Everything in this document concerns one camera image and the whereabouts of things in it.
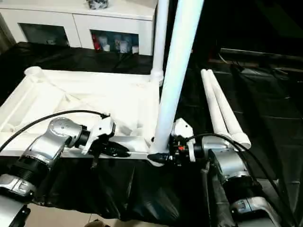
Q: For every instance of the black backdrop cloth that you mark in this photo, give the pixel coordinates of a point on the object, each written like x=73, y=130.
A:
x=248, y=21

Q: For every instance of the red packet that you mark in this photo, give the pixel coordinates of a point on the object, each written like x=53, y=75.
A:
x=97, y=43

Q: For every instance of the black mat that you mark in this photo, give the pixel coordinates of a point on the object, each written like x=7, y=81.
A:
x=142, y=189

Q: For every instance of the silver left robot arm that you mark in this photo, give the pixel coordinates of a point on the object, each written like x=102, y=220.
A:
x=54, y=139

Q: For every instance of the white glass-door cabinet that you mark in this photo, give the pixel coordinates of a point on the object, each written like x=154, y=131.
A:
x=71, y=21

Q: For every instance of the long black bar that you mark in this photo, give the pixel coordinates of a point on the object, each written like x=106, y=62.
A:
x=260, y=53

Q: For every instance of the black and white bag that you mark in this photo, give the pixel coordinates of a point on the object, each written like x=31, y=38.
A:
x=97, y=3

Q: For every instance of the white plastic table leg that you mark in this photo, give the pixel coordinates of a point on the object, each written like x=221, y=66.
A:
x=232, y=113
x=213, y=101
x=161, y=35
x=180, y=59

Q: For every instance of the black robot foot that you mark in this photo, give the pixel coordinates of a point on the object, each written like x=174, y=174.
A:
x=94, y=223

